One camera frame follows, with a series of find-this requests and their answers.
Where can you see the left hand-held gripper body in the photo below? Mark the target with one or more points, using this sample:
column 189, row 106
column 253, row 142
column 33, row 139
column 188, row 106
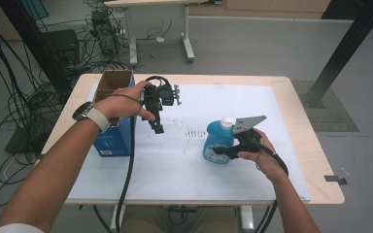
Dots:
column 157, row 95

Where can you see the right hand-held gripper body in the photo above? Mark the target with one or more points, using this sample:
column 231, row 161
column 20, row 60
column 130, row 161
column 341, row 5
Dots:
column 249, row 139

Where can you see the blue bottle with white cap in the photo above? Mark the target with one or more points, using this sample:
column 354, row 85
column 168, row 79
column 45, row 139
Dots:
column 217, row 139

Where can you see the blue cardboard box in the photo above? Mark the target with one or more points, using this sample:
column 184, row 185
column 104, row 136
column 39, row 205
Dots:
column 116, row 142

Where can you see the person's right hand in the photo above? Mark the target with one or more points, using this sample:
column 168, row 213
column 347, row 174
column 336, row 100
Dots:
column 268, row 161

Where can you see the person's left hand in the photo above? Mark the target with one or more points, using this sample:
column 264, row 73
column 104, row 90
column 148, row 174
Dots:
column 123, row 103

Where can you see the white table mat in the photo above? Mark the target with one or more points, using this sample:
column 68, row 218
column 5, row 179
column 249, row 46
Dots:
column 175, row 174

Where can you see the wristwatch with beige band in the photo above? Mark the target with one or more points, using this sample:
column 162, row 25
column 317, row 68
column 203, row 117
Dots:
column 97, row 118

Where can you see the white desk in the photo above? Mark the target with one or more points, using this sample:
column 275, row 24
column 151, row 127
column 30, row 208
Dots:
column 187, row 35

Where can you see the white table leg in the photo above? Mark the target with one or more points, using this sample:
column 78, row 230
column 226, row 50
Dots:
column 246, row 218
column 114, row 221

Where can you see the black computer tower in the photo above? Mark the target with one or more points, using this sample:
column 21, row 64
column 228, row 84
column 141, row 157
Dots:
column 105, row 32

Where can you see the black tape strip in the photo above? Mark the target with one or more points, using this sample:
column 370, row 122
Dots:
column 336, row 179

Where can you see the black box on floor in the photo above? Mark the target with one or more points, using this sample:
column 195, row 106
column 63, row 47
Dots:
column 61, row 45

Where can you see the black metal stand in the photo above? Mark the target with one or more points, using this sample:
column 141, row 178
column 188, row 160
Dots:
column 35, row 42
column 346, row 45

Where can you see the wooden cabinet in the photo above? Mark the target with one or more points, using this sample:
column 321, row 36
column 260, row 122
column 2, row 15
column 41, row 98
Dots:
column 272, row 8

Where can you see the person's white sleeve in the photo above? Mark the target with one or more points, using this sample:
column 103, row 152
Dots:
column 19, row 229

